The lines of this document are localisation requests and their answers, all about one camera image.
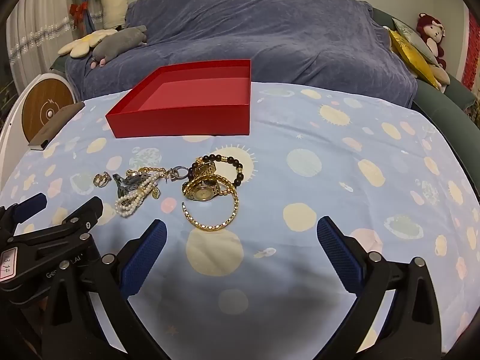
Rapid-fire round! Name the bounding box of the gold chain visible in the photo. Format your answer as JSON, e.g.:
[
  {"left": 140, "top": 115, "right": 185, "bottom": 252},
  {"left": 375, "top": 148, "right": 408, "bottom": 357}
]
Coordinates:
[{"left": 181, "top": 185, "right": 239, "bottom": 231}]

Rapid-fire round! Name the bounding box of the yellow cushion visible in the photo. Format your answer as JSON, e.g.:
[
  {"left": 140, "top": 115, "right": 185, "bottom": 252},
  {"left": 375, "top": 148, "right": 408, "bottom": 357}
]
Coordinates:
[{"left": 388, "top": 28, "right": 441, "bottom": 89}]

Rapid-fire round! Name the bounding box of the light blue printed tablecloth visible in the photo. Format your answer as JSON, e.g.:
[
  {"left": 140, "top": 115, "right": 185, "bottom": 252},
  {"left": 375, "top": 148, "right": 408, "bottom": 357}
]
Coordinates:
[{"left": 0, "top": 80, "right": 480, "bottom": 360}]

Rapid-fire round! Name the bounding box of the red cardboard box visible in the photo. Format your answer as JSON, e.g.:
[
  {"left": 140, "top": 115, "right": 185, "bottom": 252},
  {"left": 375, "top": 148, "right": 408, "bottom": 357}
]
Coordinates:
[{"left": 105, "top": 59, "right": 251, "bottom": 139}]

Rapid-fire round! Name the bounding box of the grey plush toy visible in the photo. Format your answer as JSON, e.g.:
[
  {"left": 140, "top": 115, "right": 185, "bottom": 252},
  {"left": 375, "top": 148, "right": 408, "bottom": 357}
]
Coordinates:
[{"left": 89, "top": 25, "right": 148, "bottom": 69}]

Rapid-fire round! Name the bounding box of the dark bead bracelet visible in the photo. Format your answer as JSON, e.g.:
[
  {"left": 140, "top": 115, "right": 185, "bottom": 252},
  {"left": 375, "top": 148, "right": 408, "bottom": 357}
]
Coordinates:
[{"left": 187, "top": 154, "right": 245, "bottom": 187}]

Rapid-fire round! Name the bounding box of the red bow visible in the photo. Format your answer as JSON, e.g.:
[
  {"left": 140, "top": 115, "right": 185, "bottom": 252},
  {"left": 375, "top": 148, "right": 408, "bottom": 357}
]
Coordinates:
[{"left": 69, "top": 2, "right": 89, "bottom": 29}]

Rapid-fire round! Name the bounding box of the gold link-band watch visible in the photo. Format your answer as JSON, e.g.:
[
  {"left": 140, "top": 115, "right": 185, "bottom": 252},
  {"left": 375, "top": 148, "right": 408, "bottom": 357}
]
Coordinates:
[{"left": 191, "top": 157, "right": 218, "bottom": 176}]

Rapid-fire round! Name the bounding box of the red hanging decoration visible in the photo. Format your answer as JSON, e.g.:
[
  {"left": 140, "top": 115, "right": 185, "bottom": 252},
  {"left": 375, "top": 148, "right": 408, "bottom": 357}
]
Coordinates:
[{"left": 461, "top": 11, "right": 480, "bottom": 91}]

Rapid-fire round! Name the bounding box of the round-face gold watch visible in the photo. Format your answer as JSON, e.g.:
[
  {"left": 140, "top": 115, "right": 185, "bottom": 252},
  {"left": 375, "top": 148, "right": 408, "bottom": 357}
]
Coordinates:
[{"left": 182, "top": 174, "right": 222, "bottom": 201}]

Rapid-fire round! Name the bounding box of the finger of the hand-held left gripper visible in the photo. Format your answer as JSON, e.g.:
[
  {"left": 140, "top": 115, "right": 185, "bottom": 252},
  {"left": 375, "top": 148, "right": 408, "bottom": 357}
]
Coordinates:
[
  {"left": 7, "top": 196, "right": 104, "bottom": 261},
  {"left": 0, "top": 193, "right": 48, "bottom": 233}
]

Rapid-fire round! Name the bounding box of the dark red monkey plush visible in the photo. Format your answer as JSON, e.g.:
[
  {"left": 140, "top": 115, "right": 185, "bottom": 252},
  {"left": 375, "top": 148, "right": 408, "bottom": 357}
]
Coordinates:
[{"left": 416, "top": 12, "right": 448, "bottom": 70}]

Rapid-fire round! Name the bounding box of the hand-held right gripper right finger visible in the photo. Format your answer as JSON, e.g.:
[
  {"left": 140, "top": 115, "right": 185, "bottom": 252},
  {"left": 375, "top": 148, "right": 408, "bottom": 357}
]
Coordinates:
[{"left": 317, "top": 216, "right": 445, "bottom": 360}]

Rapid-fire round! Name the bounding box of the grey-green cushion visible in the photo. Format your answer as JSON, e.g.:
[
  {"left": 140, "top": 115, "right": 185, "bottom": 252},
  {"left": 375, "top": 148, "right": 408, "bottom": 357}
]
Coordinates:
[{"left": 392, "top": 17, "right": 439, "bottom": 66}]

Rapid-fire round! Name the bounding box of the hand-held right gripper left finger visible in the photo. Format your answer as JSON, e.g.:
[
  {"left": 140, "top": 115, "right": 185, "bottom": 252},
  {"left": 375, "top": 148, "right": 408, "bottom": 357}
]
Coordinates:
[{"left": 39, "top": 219, "right": 169, "bottom": 360}]

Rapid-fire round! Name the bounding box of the gold chain bracelet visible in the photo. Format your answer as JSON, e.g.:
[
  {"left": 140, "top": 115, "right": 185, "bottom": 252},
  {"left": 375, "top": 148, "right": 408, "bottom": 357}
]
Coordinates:
[{"left": 140, "top": 167, "right": 179, "bottom": 199}]

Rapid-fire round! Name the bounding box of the blue sofa cover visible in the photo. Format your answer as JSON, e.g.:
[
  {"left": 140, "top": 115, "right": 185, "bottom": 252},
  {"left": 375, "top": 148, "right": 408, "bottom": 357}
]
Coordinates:
[{"left": 65, "top": 0, "right": 419, "bottom": 109}]

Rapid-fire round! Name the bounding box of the green sofa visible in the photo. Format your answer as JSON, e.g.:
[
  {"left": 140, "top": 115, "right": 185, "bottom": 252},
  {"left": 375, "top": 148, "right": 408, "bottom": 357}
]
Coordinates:
[{"left": 369, "top": 4, "right": 480, "bottom": 166}]

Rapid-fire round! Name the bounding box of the round white device wooden disc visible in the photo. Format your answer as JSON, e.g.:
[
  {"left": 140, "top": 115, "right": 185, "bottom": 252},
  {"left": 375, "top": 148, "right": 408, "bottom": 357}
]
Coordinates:
[{"left": 0, "top": 73, "right": 74, "bottom": 181}]

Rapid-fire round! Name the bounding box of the cream flower-shaped cushion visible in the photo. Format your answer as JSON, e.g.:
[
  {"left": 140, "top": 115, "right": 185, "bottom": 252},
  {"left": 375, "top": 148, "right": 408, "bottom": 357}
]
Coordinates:
[{"left": 57, "top": 29, "right": 119, "bottom": 59}]

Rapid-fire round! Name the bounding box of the pearl bracelet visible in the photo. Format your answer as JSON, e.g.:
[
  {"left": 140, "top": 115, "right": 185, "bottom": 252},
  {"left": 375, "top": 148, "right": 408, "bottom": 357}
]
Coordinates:
[{"left": 114, "top": 174, "right": 158, "bottom": 218}]

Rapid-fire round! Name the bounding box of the white curtain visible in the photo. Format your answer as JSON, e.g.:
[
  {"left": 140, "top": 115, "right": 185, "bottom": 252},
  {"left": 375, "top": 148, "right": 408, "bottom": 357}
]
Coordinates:
[{"left": 5, "top": 0, "right": 94, "bottom": 94}]

